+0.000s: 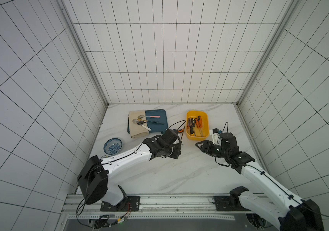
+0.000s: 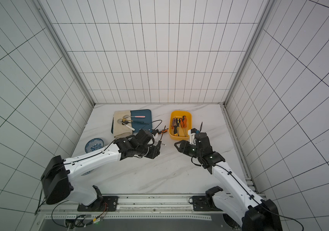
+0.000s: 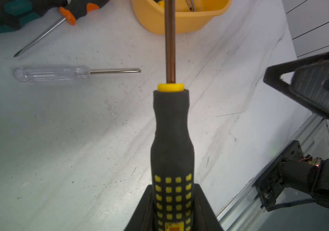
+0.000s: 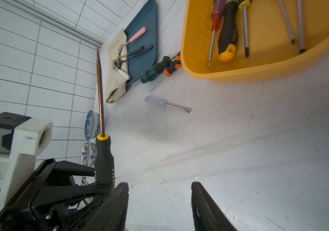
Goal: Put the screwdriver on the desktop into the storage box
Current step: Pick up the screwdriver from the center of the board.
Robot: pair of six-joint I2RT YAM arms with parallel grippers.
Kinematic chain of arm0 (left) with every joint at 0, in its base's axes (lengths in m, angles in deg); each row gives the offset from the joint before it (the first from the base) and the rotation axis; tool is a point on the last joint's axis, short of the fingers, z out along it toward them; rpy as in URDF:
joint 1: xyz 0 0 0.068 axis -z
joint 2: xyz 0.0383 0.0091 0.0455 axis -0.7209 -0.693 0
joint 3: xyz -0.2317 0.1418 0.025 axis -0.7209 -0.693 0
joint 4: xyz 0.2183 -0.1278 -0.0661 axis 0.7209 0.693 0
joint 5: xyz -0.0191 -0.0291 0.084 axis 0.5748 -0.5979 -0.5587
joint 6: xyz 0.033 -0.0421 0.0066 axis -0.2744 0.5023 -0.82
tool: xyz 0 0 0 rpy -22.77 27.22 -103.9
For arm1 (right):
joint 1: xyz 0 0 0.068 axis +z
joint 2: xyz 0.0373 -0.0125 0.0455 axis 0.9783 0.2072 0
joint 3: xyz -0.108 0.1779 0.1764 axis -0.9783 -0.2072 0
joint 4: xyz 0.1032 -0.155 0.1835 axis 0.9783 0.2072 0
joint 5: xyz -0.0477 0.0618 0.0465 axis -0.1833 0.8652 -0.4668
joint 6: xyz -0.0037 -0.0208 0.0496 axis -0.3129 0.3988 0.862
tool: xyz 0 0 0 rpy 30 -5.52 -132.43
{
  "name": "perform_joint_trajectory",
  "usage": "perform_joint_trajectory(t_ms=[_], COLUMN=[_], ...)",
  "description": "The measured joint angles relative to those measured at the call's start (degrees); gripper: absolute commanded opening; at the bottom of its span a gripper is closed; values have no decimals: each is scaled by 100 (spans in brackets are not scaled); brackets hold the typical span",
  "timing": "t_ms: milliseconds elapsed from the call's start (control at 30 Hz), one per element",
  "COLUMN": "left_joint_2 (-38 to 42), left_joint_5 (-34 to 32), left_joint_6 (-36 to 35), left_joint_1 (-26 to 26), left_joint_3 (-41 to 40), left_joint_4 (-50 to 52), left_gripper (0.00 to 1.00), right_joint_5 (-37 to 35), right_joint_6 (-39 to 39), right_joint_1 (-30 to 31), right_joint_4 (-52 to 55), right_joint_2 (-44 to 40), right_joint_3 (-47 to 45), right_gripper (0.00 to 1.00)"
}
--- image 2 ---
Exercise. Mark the dark handled spoon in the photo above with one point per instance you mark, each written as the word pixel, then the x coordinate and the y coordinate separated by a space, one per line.
pixel 130 121

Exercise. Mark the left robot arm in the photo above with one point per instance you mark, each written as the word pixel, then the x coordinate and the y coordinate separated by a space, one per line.
pixel 65 179

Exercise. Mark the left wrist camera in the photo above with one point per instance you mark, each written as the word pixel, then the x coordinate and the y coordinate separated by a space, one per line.
pixel 156 136

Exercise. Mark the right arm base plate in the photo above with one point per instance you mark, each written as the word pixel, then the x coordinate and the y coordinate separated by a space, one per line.
pixel 202 203

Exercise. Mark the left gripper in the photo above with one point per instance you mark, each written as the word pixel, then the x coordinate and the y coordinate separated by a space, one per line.
pixel 152 154

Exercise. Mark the blue patterned plate far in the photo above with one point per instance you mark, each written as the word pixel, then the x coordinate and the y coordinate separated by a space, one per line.
pixel 94 144

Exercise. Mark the beige cloth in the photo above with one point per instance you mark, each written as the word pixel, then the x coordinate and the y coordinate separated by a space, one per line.
pixel 120 129

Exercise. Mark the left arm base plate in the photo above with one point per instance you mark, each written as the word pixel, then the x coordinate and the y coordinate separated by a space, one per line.
pixel 106 203

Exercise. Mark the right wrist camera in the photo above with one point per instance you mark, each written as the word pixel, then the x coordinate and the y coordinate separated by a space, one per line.
pixel 194 135

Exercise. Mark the small black yellow screwdriver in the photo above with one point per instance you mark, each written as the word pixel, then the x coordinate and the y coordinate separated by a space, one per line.
pixel 177 126

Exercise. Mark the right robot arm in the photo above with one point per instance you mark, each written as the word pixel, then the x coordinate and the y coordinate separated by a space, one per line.
pixel 249 210

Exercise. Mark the small orange screwdriver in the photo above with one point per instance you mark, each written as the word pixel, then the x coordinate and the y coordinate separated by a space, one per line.
pixel 163 131

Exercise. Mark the teal placemat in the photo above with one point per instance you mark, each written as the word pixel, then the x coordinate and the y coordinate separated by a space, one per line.
pixel 142 119

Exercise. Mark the pink handled spoon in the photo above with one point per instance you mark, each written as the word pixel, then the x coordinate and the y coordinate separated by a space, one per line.
pixel 135 116

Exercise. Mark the purple red screwdriver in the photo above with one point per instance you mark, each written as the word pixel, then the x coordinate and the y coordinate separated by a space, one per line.
pixel 173 123

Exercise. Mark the yellow storage box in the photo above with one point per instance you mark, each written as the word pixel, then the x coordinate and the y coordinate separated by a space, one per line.
pixel 179 114

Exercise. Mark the white handled spoon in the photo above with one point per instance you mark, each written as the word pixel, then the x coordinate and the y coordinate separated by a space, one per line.
pixel 128 126

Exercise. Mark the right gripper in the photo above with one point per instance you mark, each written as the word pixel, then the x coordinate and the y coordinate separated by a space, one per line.
pixel 198 136

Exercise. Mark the long black yellow screwdriver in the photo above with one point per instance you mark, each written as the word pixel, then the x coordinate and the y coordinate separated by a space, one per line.
pixel 175 130

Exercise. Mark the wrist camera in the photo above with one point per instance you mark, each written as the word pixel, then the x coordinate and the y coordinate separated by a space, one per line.
pixel 194 135
pixel 156 136

